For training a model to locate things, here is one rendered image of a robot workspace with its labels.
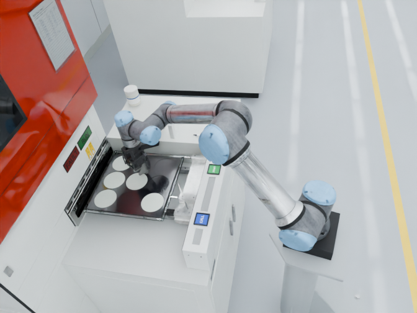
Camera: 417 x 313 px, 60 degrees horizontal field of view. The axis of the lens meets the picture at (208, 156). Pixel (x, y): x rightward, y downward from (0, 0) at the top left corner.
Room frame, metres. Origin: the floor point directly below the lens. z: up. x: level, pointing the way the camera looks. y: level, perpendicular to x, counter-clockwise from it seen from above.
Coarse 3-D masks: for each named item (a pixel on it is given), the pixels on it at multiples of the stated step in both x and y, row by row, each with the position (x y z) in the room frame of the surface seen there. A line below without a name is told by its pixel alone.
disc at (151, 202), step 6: (144, 198) 1.00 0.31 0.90; (150, 198) 0.99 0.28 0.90; (156, 198) 0.99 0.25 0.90; (162, 198) 0.98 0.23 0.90; (144, 204) 0.96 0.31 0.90; (150, 204) 0.96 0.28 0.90; (156, 204) 0.95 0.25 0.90; (162, 204) 0.95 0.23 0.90; (144, 210) 0.94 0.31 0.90; (150, 210) 0.93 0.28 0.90; (156, 210) 0.92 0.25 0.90
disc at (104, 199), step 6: (102, 192) 1.07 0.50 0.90; (108, 192) 1.07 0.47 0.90; (114, 192) 1.06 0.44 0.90; (96, 198) 1.04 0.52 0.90; (102, 198) 1.03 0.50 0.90; (108, 198) 1.03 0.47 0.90; (114, 198) 1.02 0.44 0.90; (96, 204) 1.00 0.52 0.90; (102, 204) 1.00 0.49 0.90; (108, 204) 0.99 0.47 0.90
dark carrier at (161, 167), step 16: (112, 160) 1.26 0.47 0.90; (160, 160) 1.22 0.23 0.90; (176, 160) 1.20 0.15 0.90; (128, 176) 1.14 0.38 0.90; (160, 176) 1.11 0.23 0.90; (96, 192) 1.08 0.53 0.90; (128, 192) 1.05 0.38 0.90; (144, 192) 1.03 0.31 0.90; (160, 192) 1.02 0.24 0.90; (96, 208) 0.98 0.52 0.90; (112, 208) 0.97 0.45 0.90; (128, 208) 0.96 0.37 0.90; (160, 208) 0.93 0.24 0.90
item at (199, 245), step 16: (208, 176) 1.02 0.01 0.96; (224, 176) 1.02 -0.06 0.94; (208, 192) 0.94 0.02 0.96; (224, 192) 0.99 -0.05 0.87; (208, 208) 0.85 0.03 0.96; (192, 224) 0.79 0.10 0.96; (208, 224) 0.78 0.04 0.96; (192, 240) 0.72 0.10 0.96; (208, 240) 0.71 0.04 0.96; (192, 256) 0.67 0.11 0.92; (208, 256) 0.67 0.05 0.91
